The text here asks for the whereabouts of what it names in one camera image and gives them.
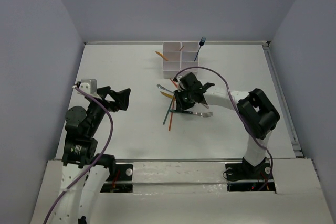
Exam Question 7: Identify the red-orange chopstick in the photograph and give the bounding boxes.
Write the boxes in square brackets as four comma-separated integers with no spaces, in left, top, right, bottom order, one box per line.
[170,78,178,88]
[168,99,175,132]

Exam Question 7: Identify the teal chopstick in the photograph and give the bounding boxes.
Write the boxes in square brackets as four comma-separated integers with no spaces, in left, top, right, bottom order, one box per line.
[163,97,175,125]

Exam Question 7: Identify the silver fork teal handle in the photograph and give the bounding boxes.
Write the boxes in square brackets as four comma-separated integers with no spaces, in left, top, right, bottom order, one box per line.
[170,109,213,118]

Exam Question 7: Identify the orange plastic knife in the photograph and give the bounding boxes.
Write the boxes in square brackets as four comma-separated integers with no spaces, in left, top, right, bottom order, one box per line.
[155,51,169,61]

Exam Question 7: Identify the blue metal fork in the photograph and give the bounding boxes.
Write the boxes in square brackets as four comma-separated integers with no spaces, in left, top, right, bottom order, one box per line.
[194,36,206,61]

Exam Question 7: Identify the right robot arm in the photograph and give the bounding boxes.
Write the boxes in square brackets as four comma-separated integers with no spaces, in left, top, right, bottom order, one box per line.
[174,73,280,178]

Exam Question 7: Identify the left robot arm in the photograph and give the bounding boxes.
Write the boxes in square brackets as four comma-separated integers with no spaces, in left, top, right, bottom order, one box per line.
[44,79,131,223]

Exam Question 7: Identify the white left organizer container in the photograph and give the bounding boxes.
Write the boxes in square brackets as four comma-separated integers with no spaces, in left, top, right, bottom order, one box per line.
[162,41,182,79]

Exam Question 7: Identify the white organizer container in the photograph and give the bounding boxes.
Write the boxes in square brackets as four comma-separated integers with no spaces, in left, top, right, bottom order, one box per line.
[181,41,199,69]
[162,41,182,79]

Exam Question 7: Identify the white right organizer container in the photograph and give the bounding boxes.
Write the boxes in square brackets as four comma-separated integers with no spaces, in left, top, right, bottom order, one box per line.
[181,41,199,69]

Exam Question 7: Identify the gold knife green handle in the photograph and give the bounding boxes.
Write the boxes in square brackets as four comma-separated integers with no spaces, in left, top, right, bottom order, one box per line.
[160,91,174,99]

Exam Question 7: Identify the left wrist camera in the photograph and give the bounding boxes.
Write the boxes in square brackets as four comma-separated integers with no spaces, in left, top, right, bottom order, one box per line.
[72,79,97,95]

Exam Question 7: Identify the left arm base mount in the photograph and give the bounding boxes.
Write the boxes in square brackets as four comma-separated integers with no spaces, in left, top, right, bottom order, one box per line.
[100,163,133,193]

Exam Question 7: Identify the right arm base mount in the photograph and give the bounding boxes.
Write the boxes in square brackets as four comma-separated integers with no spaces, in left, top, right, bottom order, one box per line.
[222,162,276,192]

